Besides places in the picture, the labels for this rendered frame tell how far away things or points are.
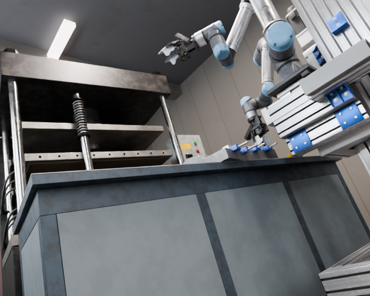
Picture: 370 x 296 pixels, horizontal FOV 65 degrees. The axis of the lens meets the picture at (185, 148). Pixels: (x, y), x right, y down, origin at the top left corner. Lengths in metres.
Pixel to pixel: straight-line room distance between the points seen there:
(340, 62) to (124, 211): 0.98
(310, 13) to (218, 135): 2.82
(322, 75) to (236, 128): 2.91
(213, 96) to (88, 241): 3.66
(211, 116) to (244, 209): 3.09
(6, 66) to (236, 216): 1.73
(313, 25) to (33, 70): 1.77
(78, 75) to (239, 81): 2.47
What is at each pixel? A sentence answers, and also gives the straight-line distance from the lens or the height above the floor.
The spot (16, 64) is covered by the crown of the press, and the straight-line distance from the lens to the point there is 2.30.
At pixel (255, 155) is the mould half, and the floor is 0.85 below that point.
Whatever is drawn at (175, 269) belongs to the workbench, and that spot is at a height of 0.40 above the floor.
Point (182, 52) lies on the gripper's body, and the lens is 1.59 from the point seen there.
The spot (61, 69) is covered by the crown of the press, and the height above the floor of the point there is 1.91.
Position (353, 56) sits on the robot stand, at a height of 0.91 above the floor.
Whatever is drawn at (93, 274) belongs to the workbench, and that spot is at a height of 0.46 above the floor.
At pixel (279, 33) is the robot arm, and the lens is 1.43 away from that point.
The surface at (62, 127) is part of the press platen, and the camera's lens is 2.22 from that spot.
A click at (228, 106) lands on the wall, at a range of 4.25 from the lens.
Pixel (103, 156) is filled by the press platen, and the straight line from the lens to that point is 2.15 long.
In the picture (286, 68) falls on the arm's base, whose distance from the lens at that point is 1.50.
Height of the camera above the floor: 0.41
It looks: 21 degrees up
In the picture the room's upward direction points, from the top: 17 degrees counter-clockwise
